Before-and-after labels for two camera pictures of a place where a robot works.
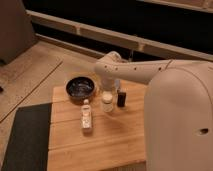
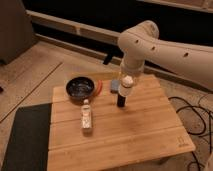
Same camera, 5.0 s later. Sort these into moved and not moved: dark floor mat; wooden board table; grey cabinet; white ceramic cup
Moved: white ceramic cup
Not moved: dark floor mat; wooden board table; grey cabinet
